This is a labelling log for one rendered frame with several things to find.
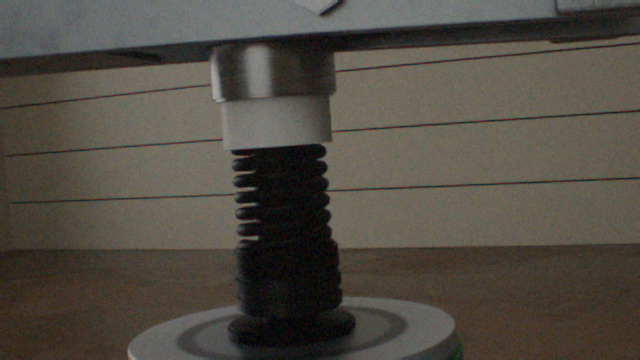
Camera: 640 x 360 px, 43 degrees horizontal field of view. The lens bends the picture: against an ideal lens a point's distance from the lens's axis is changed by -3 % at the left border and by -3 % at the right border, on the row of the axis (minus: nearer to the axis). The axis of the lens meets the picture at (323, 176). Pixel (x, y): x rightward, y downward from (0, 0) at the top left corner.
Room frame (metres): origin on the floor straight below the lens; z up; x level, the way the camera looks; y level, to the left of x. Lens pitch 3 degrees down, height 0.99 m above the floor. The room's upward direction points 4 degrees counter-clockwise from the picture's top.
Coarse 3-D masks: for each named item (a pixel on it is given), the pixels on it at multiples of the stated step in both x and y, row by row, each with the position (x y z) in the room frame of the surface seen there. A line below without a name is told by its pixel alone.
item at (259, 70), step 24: (216, 48) 0.51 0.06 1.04; (240, 48) 0.50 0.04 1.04; (264, 48) 0.50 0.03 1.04; (288, 48) 0.50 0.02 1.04; (312, 48) 0.51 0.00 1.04; (216, 72) 0.51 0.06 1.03; (240, 72) 0.50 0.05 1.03; (264, 72) 0.50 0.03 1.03; (288, 72) 0.50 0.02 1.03; (312, 72) 0.50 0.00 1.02; (216, 96) 0.52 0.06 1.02; (240, 96) 0.50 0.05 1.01; (264, 96) 0.50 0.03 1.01
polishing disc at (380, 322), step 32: (192, 320) 0.58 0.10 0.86; (224, 320) 0.58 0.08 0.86; (384, 320) 0.54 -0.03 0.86; (416, 320) 0.54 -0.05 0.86; (448, 320) 0.53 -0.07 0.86; (128, 352) 0.50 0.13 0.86; (160, 352) 0.50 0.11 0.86; (192, 352) 0.49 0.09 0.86; (224, 352) 0.49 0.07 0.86; (256, 352) 0.48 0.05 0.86; (288, 352) 0.48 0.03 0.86; (320, 352) 0.47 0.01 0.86; (352, 352) 0.47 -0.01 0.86; (384, 352) 0.46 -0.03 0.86; (416, 352) 0.46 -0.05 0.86; (448, 352) 0.49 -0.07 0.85
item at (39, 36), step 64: (0, 0) 0.51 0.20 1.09; (64, 0) 0.50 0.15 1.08; (128, 0) 0.49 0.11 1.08; (192, 0) 0.48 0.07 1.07; (256, 0) 0.47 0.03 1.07; (320, 0) 0.45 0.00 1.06; (384, 0) 0.46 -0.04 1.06; (448, 0) 0.45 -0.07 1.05; (512, 0) 0.44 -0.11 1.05; (0, 64) 0.56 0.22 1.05; (64, 64) 0.58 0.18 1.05; (128, 64) 0.61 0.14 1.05
